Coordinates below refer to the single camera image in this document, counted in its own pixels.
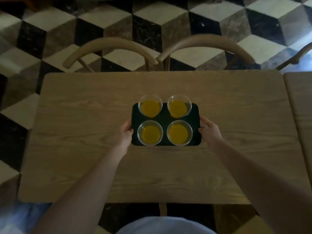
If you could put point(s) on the person's right thumb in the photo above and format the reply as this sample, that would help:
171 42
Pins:
201 130

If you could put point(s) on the person's left thumb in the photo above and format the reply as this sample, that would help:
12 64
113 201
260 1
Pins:
130 132

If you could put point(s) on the person's right forearm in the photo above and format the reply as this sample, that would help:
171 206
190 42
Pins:
258 185

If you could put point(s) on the person's left hand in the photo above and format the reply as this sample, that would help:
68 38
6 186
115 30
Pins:
123 141

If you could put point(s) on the black serving tray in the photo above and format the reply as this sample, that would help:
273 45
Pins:
165 115

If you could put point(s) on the light blue shirt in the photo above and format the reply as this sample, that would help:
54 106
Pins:
165 226

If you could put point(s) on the wooden table leg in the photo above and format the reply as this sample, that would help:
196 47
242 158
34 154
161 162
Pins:
163 209

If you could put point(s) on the wooden curved-back chair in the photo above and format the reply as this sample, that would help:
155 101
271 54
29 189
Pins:
301 53
109 43
207 40

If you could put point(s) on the person's right hand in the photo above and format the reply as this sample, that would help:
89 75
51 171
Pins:
211 134

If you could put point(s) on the light blue fabric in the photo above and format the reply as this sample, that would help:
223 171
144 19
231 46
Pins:
19 218

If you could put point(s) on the wooden seat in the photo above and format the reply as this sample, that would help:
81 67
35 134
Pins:
251 226

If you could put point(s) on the glass of orange juice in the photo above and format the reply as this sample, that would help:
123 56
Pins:
150 108
179 134
179 108
150 134

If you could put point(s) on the person's left forearm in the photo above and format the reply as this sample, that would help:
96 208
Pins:
85 192

